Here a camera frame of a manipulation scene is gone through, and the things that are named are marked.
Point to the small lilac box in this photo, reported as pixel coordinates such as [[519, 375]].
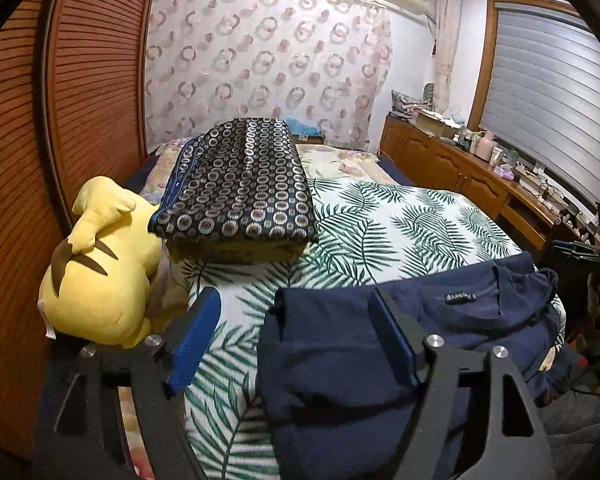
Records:
[[506, 172]]

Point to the yellow plush toy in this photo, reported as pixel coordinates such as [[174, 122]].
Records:
[[100, 285]]

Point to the floral quilt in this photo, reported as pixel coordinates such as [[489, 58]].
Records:
[[335, 160]]

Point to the person's grey clothing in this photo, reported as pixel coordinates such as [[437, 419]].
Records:
[[575, 425]]

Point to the pink bottle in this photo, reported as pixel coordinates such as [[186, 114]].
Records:
[[485, 147]]

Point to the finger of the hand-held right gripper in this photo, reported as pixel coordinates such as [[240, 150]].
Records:
[[575, 255]]

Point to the cardboard box with blue cloth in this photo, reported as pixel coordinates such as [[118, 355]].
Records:
[[307, 130]]

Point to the white power strip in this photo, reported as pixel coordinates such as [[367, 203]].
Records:
[[535, 180]]

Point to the folded dark circle-pattern blanket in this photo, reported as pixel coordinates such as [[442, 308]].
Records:
[[240, 185]]

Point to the sheer circle-pattern curtain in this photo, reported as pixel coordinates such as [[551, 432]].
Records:
[[280, 60]]

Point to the navy printed t-shirt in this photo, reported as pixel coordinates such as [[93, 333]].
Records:
[[330, 360]]

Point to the beige window curtain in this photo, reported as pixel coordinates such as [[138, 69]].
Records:
[[442, 50]]

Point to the grey window blind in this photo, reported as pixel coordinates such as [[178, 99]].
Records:
[[540, 100]]

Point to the open cardboard box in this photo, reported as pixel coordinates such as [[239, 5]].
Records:
[[435, 122]]

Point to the green leaf-print blanket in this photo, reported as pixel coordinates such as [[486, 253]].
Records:
[[380, 225]]

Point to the patterned cloth bundle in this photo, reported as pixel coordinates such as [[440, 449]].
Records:
[[407, 105]]

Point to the long wooden cabinet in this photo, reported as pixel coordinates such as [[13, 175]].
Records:
[[445, 165]]

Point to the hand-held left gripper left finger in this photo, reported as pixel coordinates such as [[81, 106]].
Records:
[[195, 340]]

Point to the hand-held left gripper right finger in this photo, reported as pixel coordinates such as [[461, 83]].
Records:
[[395, 340]]

